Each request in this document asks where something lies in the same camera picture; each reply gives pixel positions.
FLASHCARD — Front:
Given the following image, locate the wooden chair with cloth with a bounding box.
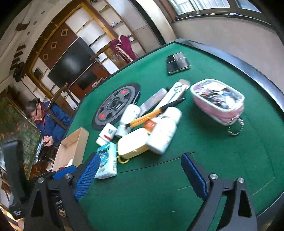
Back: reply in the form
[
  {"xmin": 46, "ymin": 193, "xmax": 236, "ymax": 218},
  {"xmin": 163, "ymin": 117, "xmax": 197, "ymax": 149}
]
[{"xmin": 90, "ymin": 40, "xmax": 138, "ymax": 67}]

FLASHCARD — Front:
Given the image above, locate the black smartphone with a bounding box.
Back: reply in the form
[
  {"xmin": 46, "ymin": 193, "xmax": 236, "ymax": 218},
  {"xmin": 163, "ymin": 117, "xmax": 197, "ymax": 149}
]
[{"xmin": 166, "ymin": 52, "xmax": 191, "ymax": 75}]

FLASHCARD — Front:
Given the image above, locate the silver tube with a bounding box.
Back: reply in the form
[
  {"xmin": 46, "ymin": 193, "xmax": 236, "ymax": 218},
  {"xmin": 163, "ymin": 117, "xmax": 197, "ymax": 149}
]
[{"xmin": 139, "ymin": 88, "xmax": 168, "ymax": 114}]

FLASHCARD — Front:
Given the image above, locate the window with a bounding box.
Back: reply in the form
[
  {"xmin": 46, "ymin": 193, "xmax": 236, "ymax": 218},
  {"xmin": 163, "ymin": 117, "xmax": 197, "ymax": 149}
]
[{"xmin": 167, "ymin": 0, "xmax": 273, "ymax": 25}]

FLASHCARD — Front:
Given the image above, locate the pink clear pouch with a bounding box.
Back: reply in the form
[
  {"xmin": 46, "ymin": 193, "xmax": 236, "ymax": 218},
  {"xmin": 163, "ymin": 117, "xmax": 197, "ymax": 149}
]
[{"xmin": 190, "ymin": 79, "xmax": 245, "ymax": 136}]

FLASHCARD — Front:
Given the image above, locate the small black screen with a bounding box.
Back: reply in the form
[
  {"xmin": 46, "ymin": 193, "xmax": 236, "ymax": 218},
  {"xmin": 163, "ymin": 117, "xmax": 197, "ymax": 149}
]
[{"xmin": 77, "ymin": 71, "xmax": 98, "ymax": 90}]

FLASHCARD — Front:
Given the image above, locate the plain white bottle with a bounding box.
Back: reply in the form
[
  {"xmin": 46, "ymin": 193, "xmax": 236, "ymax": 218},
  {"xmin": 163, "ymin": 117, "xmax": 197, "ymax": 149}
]
[{"xmin": 119, "ymin": 104, "xmax": 141, "ymax": 127}]

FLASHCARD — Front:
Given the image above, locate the wooden wall cabinet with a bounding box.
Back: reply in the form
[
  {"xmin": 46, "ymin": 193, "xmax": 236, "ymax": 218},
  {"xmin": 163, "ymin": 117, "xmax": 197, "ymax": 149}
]
[{"xmin": 24, "ymin": 0, "xmax": 147, "ymax": 100}]

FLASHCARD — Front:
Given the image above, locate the pale yellow case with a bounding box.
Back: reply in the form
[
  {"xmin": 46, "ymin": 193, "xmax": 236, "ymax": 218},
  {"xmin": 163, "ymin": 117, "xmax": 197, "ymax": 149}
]
[{"xmin": 117, "ymin": 128, "xmax": 149, "ymax": 160}]

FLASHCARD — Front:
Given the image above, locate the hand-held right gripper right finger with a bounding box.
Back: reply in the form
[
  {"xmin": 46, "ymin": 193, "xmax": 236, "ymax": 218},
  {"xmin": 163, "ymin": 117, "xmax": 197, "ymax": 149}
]
[{"xmin": 181, "ymin": 153, "xmax": 258, "ymax": 231}]

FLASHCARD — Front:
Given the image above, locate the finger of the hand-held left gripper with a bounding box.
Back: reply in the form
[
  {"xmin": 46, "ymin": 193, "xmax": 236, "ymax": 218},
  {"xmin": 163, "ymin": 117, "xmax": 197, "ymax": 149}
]
[{"xmin": 48, "ymin": 166, "xmax": 77, "ymax": 180}]

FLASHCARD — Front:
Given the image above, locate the wooden armchair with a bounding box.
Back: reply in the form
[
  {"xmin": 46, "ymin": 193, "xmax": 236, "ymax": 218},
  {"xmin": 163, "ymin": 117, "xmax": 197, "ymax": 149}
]
[{"xmin": 45, "ymin": 83, "xmax": 80, "ymax": 111}]

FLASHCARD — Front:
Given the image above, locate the cardboard box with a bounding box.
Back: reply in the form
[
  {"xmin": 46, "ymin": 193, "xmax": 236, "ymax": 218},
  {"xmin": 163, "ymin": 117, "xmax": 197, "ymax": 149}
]
[{"xmin": 51, "ymin": 127, "xmax": 90, "ymax": 172}]

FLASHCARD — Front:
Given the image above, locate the white bottle red label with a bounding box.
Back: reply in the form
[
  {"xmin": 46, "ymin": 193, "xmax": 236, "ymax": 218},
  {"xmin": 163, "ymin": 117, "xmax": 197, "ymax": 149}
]
[{"xmin": 96, "ymin": 123, "xmax": 117, "ymax": 146}]

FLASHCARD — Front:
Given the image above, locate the black television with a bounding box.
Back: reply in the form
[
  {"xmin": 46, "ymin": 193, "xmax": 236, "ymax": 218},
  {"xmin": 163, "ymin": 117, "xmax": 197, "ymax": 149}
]
[{"xmin": 47, "ymin": 36, "xmax": 96, "ymax": 88}]

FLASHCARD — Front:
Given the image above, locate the purple cloth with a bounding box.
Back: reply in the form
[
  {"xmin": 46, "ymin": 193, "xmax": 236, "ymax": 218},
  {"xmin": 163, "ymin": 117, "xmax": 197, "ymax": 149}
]
[{"xmin": 110, "ymin": 35, "xmax": 136, "ymax": 63}]

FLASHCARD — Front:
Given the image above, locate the white blue long box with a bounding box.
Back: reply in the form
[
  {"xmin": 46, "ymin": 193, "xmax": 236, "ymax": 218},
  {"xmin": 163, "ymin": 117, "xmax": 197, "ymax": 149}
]
[{"xmin": 155, "ymin": 79, "xmax": 191, "ymax": 111}]

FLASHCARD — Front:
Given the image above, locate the small orange box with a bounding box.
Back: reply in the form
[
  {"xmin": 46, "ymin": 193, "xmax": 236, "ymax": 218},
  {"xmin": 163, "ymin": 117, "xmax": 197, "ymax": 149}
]
[{"xmin": 143, "ymin": 120, "xmax": 157, "ymax": 133}]

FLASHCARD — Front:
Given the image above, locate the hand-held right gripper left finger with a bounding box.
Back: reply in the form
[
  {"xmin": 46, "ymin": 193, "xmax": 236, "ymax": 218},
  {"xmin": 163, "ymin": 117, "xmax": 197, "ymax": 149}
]
[{"xmin": 23, "ymin": 152, "xmax": 101, "ymax": 231}]

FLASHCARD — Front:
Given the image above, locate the round table control panel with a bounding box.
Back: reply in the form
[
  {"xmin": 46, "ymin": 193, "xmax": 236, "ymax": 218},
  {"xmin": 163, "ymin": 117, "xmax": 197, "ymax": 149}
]
[{"xmin": 92, "ymin": 83, "xmax": 141, "ymax": 131}]

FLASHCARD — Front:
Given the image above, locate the teal tissue pack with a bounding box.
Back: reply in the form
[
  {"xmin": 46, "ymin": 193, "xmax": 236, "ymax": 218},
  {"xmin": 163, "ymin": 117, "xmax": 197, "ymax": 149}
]
[{"xmin": 94, "ymin": 142, "xmax": 118, "ymax": 180}]

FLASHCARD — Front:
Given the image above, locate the large white bottle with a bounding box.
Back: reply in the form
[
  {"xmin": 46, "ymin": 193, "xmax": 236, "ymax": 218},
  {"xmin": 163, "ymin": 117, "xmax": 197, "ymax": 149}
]
[{"xmin": 146, "ymin": 107, "xmax": 183, "ymax": 155}]

